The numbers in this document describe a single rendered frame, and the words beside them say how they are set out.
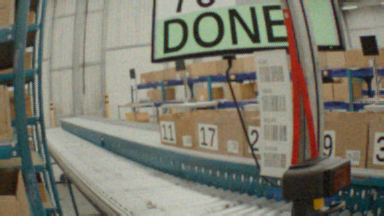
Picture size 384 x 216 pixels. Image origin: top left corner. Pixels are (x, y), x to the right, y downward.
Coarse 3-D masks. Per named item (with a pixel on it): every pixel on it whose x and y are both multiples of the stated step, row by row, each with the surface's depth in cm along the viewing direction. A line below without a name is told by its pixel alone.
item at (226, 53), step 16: (240, 0) 75; (256, 0) 72; (272, 0) 70; (336, 0) 62; (336, 16) 60; (240, 48) 76; (256, 48) 73; (272, 48) 71; (320, 48) 63; (336, 48) 61; (256, 160) 84
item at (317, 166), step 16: (320, 160) 48; (336, 160) 46; (288, 176) 50; (304, 176) 47; (320, 176) 44; (336, 176) 43; (288, 192) 50; (304, 192) 47; (320, 192) 44; (336, 192) 43; (304, 208) 48; (320, 208) 47
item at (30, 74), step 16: (32, 0) 148; (32, 32) 141; (32, 64) 174; (0, 80) 125; (32, 80) 175; (32, 96) 175; (0, 160) 144; (16, 160) 146; (48, 160) 138; (48, 176) 139; (48, 192) 178; (48, 208) 137
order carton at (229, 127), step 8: (232, 112) 217; (240, 112) 220; (248, 112) 217; (256, 112) 211; (200, 120) 202; (208, 120) 196; (216, 120) 190; (224, 120) 184; (232, 120) 179; (224, 128) 185; (232, 128) 180; (240, 128) 175; (224, 136) 186; (232, 136) 180; (240, 136) 175; (224, 144) 186; (240, 144) 175; (208, 152) 199; (216, 152) 192; (224, 152) 187; (240, 152) 176
